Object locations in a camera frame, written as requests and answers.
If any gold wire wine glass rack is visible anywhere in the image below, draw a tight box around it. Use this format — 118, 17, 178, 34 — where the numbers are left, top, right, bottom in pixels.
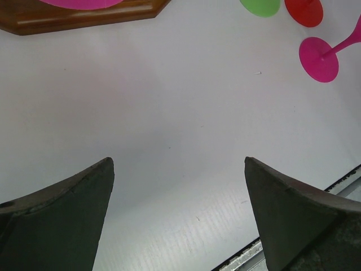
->
1, 0, 169, 36

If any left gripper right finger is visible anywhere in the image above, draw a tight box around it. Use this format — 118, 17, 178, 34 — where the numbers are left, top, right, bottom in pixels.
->
244, 156, 361, 271

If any red plastic wine glass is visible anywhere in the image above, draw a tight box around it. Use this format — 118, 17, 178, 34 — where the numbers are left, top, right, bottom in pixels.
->
284, 0, 324, 28

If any pink plastic wine glass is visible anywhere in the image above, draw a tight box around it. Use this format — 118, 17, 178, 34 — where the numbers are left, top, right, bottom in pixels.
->
298, 18, 360, 83
41, 0, 122, 10

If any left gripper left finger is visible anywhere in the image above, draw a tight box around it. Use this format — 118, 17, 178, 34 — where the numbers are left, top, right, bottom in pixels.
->
1, 158, 115, 270

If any green plastic wine glass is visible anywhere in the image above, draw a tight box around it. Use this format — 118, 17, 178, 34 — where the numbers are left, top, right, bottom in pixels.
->
240, 0, 280, 18

